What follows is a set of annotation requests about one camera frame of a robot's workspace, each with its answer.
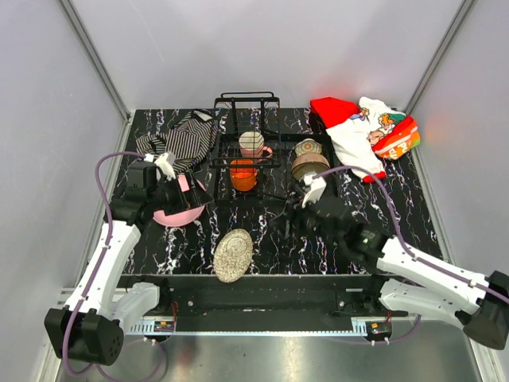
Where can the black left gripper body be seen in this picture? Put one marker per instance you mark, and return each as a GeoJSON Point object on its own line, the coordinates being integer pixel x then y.
{"type": "Point", "coordinates": [167, 196]}

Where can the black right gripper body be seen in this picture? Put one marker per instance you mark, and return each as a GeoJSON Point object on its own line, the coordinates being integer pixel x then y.
{"type": "Point", "coordinates": [308, 221]}

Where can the pink round plate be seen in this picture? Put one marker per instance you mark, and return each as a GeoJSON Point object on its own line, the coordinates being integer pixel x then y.
{"type": "Point", "coordinates": [171, 215]}

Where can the orange plastic cup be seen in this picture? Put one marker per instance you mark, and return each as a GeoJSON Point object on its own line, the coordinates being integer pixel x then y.
{"type": "Point", "coordinates": [243, 174]}

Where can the beige speckled bowl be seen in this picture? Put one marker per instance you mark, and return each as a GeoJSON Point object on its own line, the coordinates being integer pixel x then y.
{"type": "Point", "coordinates": [309, 163]}

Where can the flower-shaped patterned dish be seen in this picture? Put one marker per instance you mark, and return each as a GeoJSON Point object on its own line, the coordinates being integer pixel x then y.
{"type": "Point", "coordinates": [306, 146]}

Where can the pink ceramic mug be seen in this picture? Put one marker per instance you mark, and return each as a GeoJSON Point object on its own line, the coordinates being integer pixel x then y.
{"type": "Point", "coordinates": [252, 146]}

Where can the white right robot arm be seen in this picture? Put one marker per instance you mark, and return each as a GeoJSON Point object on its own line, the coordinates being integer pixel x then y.
{"type": "Point", "coordinates": [404, 278]}

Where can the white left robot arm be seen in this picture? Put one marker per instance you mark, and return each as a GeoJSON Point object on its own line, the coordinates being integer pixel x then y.
{"type": "Point", "coordinates": [91, 326]}

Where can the black metal dish rack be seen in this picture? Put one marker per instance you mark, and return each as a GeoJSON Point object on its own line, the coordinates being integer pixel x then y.
{"type": "Point", "coordinates": [266, 182]}

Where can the black white striped cloth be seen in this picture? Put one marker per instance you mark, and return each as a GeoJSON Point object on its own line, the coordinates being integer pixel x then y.
{"type": "Point", "coordinates": [189, 140]}

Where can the white red cartoon garment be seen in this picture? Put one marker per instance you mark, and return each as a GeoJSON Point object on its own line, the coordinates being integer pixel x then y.
{"type": "Point", "coordinates": [366, 132]}

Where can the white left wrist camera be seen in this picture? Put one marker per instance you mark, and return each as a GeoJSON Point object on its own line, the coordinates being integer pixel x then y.
{"type": "Point", "coordinates": [164, 163]}

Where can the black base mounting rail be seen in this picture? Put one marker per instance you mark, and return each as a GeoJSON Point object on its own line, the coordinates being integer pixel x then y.
{"type": "Point", "coordinates": [309, 304]}

